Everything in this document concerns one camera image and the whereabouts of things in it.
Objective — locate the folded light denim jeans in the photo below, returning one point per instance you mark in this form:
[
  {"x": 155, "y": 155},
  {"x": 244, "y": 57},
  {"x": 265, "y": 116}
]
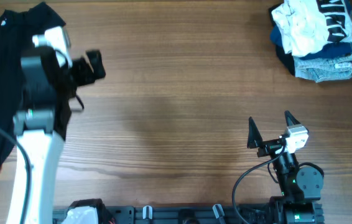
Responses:
[{"x": 324, "y": 69}]

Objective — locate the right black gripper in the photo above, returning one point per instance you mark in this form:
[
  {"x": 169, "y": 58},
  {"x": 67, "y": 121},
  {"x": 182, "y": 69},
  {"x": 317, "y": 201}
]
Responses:
[{"x": 255, "y": 140}]

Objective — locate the black garment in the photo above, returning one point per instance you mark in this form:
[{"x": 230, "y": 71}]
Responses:
[{"x": 16, "y": 32}]

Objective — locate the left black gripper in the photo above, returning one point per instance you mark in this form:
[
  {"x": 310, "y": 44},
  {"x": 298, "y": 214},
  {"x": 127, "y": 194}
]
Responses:
[{"x": 87, "y": 76}]

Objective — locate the white t-shirt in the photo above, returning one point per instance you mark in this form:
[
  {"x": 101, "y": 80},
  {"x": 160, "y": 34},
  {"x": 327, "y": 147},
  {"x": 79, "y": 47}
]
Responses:
[{"x": 306, "y": 26}]

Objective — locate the blue folded shirt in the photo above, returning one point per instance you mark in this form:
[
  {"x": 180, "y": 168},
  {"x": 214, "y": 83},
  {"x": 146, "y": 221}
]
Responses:
[{"x": 328, "y": 51}]

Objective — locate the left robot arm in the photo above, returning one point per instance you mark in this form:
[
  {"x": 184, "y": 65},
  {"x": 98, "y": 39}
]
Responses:
[{"x": 40, "y": 126}]

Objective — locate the dark folded garment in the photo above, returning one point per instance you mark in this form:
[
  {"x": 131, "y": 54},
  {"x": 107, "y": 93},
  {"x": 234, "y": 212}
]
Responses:
[{"x": 283, "y": 59}]

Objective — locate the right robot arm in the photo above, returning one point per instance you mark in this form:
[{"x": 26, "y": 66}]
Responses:
[{"x": 300, "y": 183}]

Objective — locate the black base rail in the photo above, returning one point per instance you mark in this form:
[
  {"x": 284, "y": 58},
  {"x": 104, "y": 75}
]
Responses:
[{"x": 188, "y": 214}]

